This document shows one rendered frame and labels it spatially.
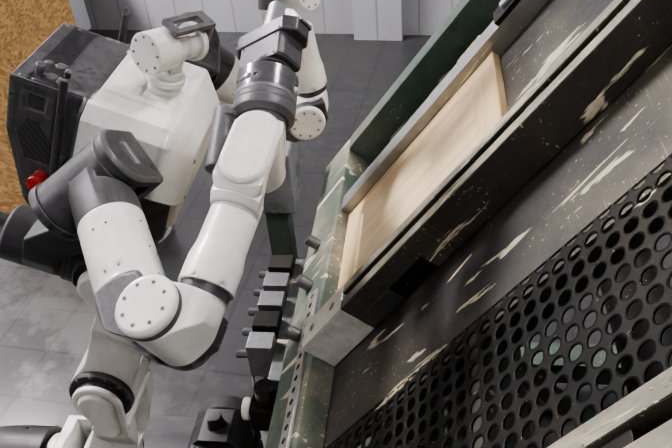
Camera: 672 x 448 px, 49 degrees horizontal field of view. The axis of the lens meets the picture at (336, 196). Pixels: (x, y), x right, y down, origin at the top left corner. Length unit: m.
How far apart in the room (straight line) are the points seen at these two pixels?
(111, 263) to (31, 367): 1.87
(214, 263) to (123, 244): 0.13
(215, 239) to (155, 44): 0.36
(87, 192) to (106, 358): 0.69
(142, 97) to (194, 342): 0.46
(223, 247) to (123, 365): 0.80
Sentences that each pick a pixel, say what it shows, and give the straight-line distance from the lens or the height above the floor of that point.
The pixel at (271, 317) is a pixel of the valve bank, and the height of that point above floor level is 0.77.
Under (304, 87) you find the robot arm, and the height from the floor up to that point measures 1.20.
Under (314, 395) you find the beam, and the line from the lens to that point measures 1.27.
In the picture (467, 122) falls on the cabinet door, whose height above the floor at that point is 1.21.
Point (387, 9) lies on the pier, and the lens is 4.54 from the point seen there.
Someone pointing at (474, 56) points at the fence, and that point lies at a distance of 1.42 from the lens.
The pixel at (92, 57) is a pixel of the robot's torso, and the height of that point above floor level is 1.39.
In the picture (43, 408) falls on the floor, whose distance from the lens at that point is 2.65.
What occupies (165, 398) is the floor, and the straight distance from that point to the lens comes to 2.52.
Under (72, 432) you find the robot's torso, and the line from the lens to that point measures 2.10.
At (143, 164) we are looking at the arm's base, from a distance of 1.09.
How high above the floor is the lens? 1.88
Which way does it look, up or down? 36 degrees down
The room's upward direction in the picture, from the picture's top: 5 degrees counter-clockwise
